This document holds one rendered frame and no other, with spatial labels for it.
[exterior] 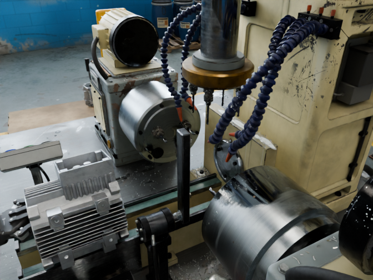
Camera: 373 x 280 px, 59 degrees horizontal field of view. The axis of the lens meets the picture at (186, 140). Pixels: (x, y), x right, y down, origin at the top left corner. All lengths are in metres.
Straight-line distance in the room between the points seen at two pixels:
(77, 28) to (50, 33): 0.47
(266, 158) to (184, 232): 0.32
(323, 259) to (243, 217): 0.17
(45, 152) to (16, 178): 0.42
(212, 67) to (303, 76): 0.24
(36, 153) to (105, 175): 0.31
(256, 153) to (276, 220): 0.29
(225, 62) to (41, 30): 5.68
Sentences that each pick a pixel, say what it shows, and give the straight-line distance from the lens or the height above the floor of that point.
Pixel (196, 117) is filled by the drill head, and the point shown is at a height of 1.07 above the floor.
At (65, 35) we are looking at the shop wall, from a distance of 6.41.
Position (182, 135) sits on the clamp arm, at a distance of 0.68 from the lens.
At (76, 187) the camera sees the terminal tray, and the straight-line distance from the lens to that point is 0.80.
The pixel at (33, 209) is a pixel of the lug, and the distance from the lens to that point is 0.78.
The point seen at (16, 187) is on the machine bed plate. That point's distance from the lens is 1.41.
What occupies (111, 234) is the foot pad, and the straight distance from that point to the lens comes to 0.81.
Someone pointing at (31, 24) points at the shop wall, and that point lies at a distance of 6.32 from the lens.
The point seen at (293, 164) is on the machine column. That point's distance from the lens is 0.98.
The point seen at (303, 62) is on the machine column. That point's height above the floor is 1.34.
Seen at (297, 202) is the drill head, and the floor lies 1.16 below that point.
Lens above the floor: 1.59
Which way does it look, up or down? 31 degrees down
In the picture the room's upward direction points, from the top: straight up
